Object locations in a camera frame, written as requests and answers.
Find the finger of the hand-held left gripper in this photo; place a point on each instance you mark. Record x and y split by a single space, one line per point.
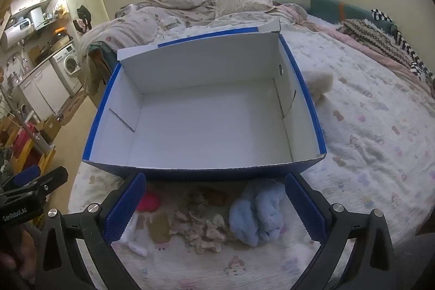
27 173
47 179

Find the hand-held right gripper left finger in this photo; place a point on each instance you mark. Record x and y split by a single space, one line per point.
124 208

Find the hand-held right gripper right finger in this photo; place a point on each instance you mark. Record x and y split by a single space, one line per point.
306 208

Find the pink rubber duck toy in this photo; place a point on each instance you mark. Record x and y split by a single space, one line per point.
151 201

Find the light blue fluffy scrunchie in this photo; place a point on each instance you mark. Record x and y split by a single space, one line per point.
251 222

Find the brown scrunchie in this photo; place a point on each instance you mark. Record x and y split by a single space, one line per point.
197 200

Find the cream scrunchie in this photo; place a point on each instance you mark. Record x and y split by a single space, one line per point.
207 234

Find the blue and white cardboard box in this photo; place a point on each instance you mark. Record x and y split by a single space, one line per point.
210 127

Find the person's left hand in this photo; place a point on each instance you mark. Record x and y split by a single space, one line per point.
27 252

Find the red bag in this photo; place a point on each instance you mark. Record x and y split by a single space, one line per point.
23 144

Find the brown cardboard box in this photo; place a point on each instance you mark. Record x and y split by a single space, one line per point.
49 128

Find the patterned floor mat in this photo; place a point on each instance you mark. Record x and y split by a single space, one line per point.
73 110

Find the white kitchen base cabinet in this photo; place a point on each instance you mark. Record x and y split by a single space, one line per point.
42 93

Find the white washing machine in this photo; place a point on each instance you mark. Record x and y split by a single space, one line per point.
66 67

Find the cream plush toy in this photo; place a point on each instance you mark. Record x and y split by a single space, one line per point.
319 82

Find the white water heater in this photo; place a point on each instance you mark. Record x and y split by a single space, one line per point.
15 33

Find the silver range hood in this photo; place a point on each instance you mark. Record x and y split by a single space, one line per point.
35 17

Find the black hanging garment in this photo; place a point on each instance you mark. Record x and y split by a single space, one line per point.
84 14

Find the pink blanket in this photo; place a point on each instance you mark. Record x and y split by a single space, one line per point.
326 35

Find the beige printed duvet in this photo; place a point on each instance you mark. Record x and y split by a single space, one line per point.
142 25

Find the brown knitted blanket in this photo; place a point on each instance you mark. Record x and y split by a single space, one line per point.
370 35

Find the black and white striped cloth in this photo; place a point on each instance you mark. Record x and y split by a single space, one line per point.
407 48

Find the teal cushion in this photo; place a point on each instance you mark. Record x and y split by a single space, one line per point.
326 6

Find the cream fluffy pillow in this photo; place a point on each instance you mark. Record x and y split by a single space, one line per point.
241 1

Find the wooden bed frame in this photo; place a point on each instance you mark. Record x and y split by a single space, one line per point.
98 76

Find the white kitchen wall cabinets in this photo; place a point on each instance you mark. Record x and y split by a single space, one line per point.
30 1

